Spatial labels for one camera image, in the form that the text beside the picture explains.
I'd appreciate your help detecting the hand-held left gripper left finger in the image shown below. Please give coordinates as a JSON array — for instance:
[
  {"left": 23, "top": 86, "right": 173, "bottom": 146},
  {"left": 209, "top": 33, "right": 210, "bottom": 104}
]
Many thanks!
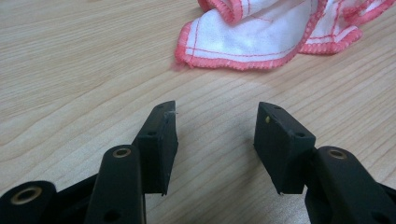
[{"left": 132, "top": 100, "right": 179, "bottom": 197}]

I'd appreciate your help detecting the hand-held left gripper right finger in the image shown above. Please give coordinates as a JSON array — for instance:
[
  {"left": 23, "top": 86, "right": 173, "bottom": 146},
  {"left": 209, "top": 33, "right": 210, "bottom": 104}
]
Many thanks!
[{"left": 253, "top": 101, "right": 318, "bottom": 196}]

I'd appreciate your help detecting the white cloth with red trim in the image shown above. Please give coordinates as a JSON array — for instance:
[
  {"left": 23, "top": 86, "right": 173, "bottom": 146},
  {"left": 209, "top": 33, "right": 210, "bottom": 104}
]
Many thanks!
[{"left": 174, "top": 0, "right": 396, "bottom": 71}]

